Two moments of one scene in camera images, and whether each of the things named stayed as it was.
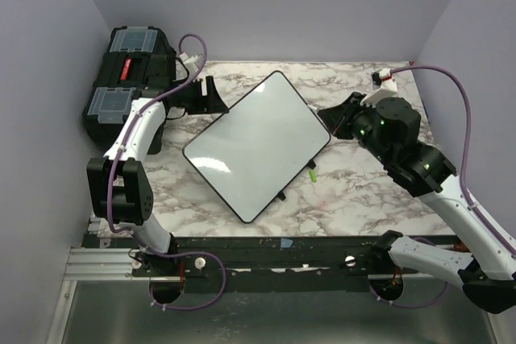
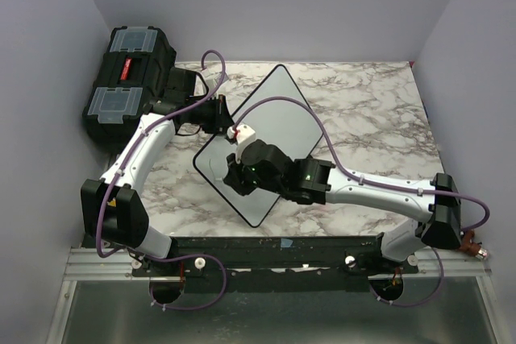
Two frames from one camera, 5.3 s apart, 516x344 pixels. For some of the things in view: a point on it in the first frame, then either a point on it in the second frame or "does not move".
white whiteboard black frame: x=256 y=148 does not move
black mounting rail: x=255 y=265 does not move
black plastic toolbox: x=135 y=57 does not move
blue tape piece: x=285 y=243 does not move
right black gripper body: x=360 y=126 to x=245 y=181
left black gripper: x=210 y=103 to x=222 y=119
